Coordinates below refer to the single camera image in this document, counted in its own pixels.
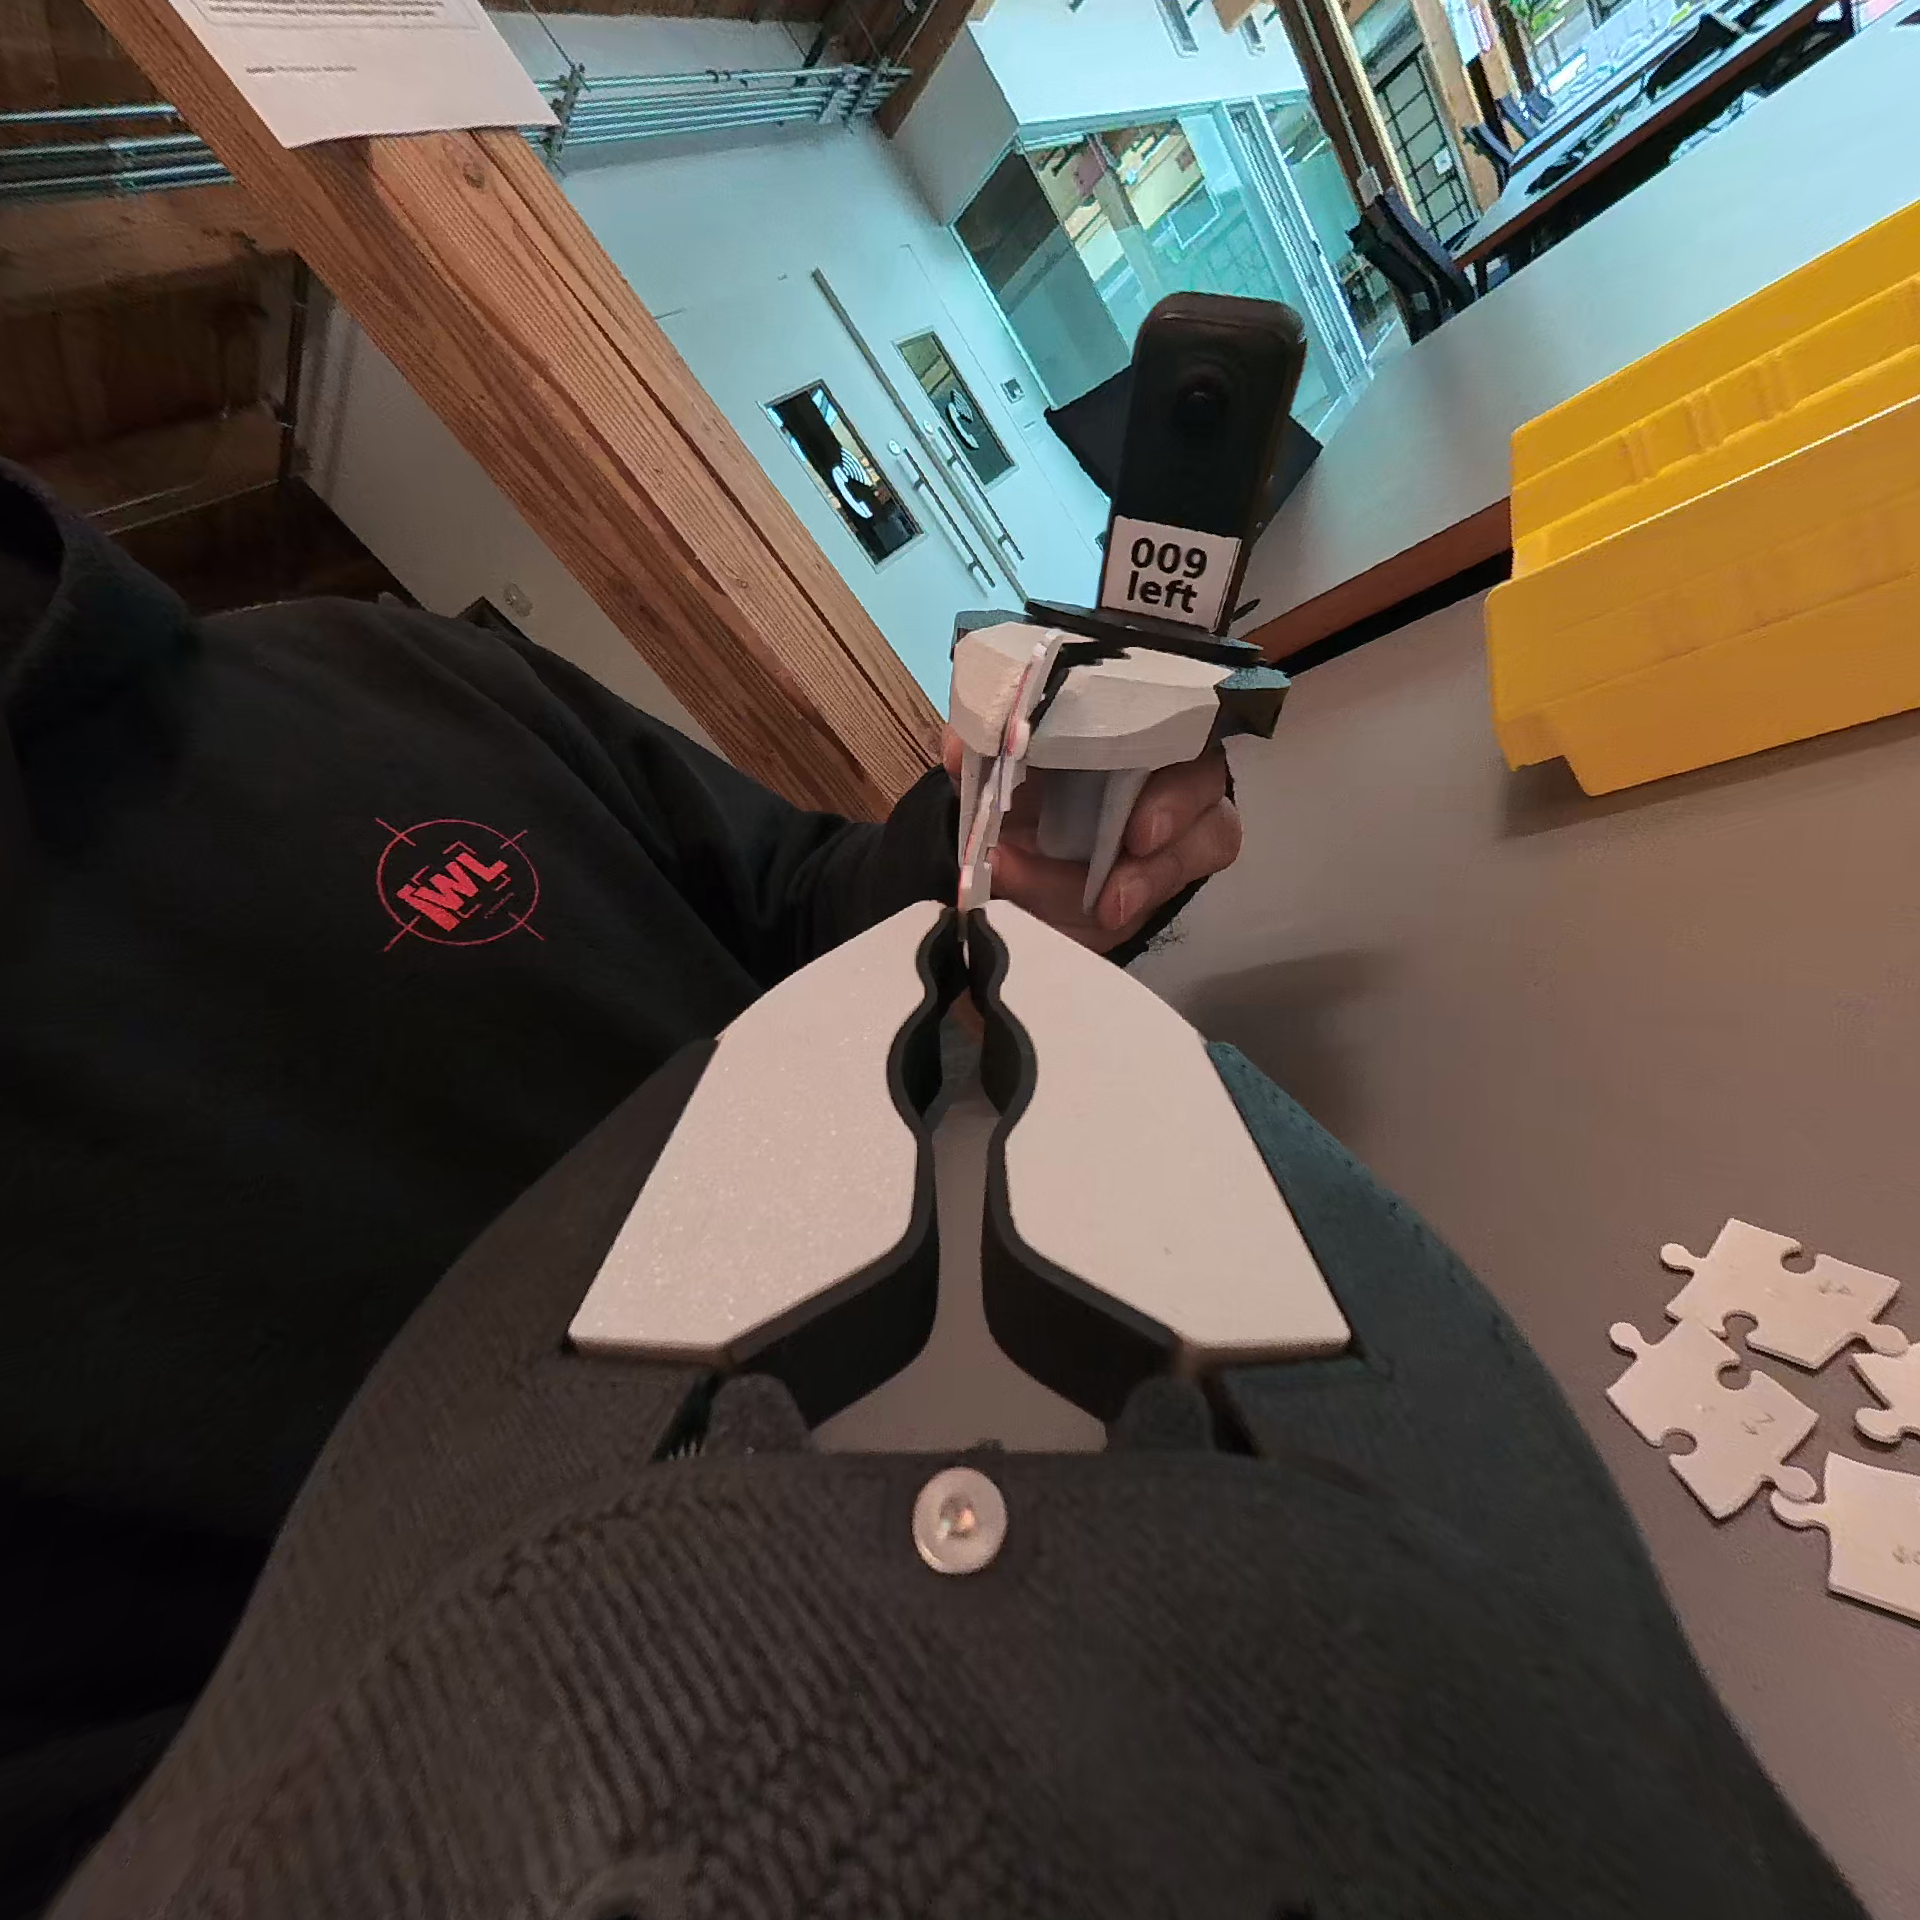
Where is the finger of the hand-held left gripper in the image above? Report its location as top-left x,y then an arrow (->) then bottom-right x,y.
1031,651 -> 1225,923
947,622 -> 1058,904

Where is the person's left forearm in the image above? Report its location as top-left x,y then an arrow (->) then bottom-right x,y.
598,688 -> 970,1025

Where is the wooden post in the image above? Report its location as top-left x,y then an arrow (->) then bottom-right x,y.
86,0 -> 947,818

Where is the pile of white puzzle pieces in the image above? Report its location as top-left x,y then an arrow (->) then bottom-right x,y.
1609,1215 -> 1920,1618

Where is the person's black hoodie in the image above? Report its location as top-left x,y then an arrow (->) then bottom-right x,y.
0,459 -> 778,1865

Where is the white double door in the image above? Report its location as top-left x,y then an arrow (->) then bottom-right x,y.
662,269 -> 1087,635

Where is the office desks and chairs row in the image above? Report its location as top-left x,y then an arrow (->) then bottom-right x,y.
1347,0 -> 1872,347

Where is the white paper notice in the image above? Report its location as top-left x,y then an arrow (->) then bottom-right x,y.
165,0 -> 567,143

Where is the person's left hand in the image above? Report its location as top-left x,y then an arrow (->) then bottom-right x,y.
938,730 -> 1244,962

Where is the yellow plastic bin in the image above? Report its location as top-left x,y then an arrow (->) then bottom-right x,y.
1482,200 -> 1920,800

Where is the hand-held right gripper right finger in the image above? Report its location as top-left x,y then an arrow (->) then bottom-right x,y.
976,904 -> 1347,1422

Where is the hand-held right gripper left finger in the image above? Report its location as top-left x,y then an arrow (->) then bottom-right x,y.
569,904 -> 955,1422

